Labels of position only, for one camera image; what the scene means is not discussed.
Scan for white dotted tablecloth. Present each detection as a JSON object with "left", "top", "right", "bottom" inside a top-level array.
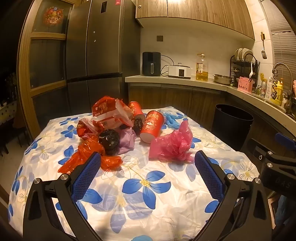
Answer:
[{"left": 0, "top": 101, "right": 17, "bottom": 127}]

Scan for blue floral tablecloth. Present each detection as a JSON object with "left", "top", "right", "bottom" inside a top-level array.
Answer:
[{"left": 8, "top": 106, "right": 260, "bottom": 241}]

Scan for window blinds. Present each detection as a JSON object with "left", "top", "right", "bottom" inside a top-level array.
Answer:
[{"left": 263, "top": 0, "right": 296, "bottom": 94}]

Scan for cooking oil bottle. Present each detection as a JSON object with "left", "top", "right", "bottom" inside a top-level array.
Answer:
[{"left": 196, "top": 53, "right": 209, "bottom": 81}]

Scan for hanging slotted spatula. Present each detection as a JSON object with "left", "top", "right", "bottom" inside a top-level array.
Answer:
[{"left": 260, "top": 32, "right": 267, "bottom": 60}]

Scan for small black plastic bag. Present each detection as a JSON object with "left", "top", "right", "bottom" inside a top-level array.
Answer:
[{"left": 133, "top": 117, "right": 146, "bottom": 136}]

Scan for large black plastic bag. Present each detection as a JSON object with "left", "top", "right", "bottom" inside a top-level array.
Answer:
[{"left": 98, "top": 129, "right": 121, "bottom": 155}]

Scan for dark grey refrigerator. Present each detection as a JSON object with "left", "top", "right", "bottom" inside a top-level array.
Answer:
[{"left": 65, "top": 0, "right": 142, "bottom": 112}]

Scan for white slow cooker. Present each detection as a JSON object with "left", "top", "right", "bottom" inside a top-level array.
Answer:
[{"left": 168, "top": 62, "right": 192, "bottom": 79}]

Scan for red printed plastic bag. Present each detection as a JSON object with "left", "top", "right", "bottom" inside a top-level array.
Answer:
[{"left": 77, "top": 117, "right": 105, "bottom": 140}]

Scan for purple plastic bag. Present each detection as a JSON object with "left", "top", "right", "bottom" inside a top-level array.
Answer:
[{"left": 118, "top": 126, "right": 137, "bottom": 155}]

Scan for steel kitchen faucet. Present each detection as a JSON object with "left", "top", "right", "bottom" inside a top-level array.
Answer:
[{"left": 271, "top": 62, "right": 293, "bottom": 110}]

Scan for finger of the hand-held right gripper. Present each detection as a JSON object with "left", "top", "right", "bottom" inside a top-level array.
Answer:
[
  {"left": 250, "top": 138, "right": 296, "bottom": 172},
  {"left": 275, "top": 133, "right": 296, "bottom": 151}
]

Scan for orange plastic bag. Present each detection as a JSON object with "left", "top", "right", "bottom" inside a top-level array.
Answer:
[{"left": 58, "top": 135, "right": 123, "bottom": 174}]

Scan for steel basin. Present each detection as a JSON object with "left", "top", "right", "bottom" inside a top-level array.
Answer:
[{"left": 213, "top": 74, "right": 234, "bottom": 86}]

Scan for yellow detergent bottle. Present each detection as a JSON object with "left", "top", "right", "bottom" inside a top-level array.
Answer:
[{"left": 270, "top": 78, "right": 285, "bottom": 107}]

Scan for pink utensil basket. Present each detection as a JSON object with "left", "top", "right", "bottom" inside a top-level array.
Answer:
[{"left": 237, "top": 76, "right": 254, "bottom": 93}]

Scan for black air fryer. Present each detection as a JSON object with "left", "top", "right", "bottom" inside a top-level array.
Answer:
[{"left": 142, "top": 52, "right": 162, "bottom": 77}]

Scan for beige kitchen counter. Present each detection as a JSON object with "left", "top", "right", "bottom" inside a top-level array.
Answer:
[{"left": 125, "top": 75, "right": 296, "bottom": 131}]

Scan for blue cloth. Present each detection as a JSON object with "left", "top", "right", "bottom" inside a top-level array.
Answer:
[{"left": 276, "top": 194, "right": 292, "bottom": 219}]

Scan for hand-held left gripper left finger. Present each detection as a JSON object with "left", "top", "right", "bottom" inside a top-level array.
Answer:
[{"left": 23, "top": 151, "right": 102, "bottom": 241}]

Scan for black coiled sprayer hose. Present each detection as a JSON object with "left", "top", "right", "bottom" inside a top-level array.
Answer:
[{"left": 271, "top": 71, "right": 280, "bottom": 100}]

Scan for round colourful door sticker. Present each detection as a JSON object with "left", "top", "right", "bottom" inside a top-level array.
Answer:
[{"left": 43, "top": 6, "right": 64, "bottom": 25}]

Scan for wooden glass door cabinet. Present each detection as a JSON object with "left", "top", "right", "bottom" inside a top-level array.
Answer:
[{"left": 17, "top": 0, "right": 75, "bottom": 141}]

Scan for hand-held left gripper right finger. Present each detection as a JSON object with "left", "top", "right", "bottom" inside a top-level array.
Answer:
[{"left": 194, "top": 150, "right": 278, "bottom": 241}]

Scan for silver drink can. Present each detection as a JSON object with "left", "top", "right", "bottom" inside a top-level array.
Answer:
[{"left": 260, "top": 81, "right": 269, "bottom": 98}]

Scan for red paper cup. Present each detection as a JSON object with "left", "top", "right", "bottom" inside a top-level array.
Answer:
[
  {"left": 140, "top": 111, "right": 165, "bottom": 143},
  {"left": 128, "top": 101, "right": 146, "bottom": 122}
]

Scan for black trash bin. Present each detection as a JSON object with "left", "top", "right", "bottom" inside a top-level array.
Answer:
[{"left": 211, "top": 104, "right": 254, "bottom": 151}]

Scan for black power cable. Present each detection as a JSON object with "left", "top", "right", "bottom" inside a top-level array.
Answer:
[{"left": 160, "top": 55, "right": 178, "bottom": 76}]

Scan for white pump bottle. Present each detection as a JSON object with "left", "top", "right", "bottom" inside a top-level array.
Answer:
[{"left": 265, "top": 77, "right": 273, "bottom": 100}]

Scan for wooden base cabinets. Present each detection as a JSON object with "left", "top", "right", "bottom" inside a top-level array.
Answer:
[{"left": 128, "top": 83, "right": 296, "bottom": 163}]

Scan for blue plastic glove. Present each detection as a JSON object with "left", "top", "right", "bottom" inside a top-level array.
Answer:
[{"left": 160, "top": 110, "right": 184, "bottom": 129}]

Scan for wooden wall cabinets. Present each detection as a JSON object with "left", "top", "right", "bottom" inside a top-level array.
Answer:
[{"left": 135, "top": 0, "right": 256, "bottom": 40}]

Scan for black dish rack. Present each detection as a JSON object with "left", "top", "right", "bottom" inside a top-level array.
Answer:
[{"left": 230, "top": 48, "right": 261, "bottom": 91}]

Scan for red and white snack bag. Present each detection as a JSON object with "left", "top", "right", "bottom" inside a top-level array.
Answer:
[{"left": 91, "top": 95, "right": 135, "bottom": 130}]

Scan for pink plastic bag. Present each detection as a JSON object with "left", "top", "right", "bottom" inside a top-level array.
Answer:
[{"left": 149, "top": 120, "right": 195, "bottom": 163}]

